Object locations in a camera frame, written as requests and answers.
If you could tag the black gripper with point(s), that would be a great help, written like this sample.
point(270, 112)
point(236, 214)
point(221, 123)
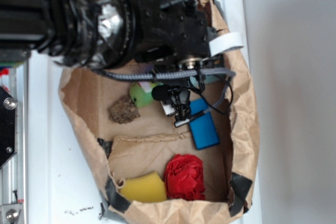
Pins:
point(175, 32)

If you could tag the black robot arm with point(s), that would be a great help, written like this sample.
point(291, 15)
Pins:
point(108, 34)

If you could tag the green plush animal toy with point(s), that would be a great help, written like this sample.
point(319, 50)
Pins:
point(141, 93)

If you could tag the light blue terry cloth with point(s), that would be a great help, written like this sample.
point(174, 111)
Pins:
point(208, 80)

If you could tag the blue rectangular block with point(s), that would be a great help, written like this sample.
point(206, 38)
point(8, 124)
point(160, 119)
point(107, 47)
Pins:
point(203, 128)

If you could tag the brown rough rock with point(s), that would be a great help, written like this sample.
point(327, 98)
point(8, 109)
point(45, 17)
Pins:
point(123, 111)

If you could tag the brown paper-lined cardboard box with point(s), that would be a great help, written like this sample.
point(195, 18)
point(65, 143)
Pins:
point(116, 152)

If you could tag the red crumpled paper flower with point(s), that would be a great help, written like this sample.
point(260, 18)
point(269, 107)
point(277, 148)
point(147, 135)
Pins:
point(184, 178)

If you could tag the yellow sponge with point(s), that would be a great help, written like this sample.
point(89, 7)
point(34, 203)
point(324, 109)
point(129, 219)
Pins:
point(149, 188)

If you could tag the small black microphone camera mount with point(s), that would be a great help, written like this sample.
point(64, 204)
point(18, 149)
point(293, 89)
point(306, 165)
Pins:
point(175, 101)

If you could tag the black metal bracket plate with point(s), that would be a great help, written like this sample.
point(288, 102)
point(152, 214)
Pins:
point(8, 127)

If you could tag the aluminium frame rail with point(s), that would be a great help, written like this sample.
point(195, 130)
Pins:
point(14, 89)

